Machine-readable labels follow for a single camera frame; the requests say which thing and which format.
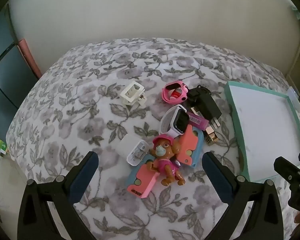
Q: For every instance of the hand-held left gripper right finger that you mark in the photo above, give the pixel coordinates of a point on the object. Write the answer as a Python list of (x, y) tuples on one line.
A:
[(215, 172)]

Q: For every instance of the person's right hand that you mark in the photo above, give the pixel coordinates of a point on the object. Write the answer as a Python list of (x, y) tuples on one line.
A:
[(298, 218)]

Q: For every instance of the black charger plug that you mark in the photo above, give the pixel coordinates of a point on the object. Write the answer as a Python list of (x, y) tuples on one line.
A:
[(207, 107)]

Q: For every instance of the purple lighter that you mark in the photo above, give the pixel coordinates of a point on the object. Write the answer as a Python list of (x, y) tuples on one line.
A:
[(197, 121)]

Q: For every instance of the teal box tray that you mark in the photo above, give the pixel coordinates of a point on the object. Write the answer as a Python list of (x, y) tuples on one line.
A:
[(265, 130)]

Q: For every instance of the dark cabinet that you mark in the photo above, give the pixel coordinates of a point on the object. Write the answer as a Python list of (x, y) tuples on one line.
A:
[(5, 75)]

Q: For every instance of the pink toy dog figure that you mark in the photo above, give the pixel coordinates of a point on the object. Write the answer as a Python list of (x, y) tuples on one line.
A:
[(165, 165)]

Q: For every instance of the white charger plug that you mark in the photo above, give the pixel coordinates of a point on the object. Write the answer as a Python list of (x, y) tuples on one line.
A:
[(125, 146)]

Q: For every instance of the small red packet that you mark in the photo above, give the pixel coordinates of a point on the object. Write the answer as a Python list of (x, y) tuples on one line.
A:
[(175, 94)]

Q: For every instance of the white smartwatch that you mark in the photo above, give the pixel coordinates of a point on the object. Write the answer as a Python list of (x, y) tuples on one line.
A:
[(181, 120)]

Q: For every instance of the pink board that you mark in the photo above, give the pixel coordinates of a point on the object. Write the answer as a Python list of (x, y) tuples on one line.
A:
[(28, 57)]

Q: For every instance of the white hair clip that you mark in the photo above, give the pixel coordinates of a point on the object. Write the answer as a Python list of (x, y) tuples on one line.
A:
[(130, 92)]

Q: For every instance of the pink silicone watch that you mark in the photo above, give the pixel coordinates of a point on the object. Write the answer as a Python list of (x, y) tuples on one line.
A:
[(165, 96)]

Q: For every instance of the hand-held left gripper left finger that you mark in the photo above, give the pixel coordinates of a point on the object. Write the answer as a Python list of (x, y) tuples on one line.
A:
[(87, 170)]

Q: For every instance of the floral blanket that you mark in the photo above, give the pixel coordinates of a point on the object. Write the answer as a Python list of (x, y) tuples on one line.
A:
[(77, 117)]

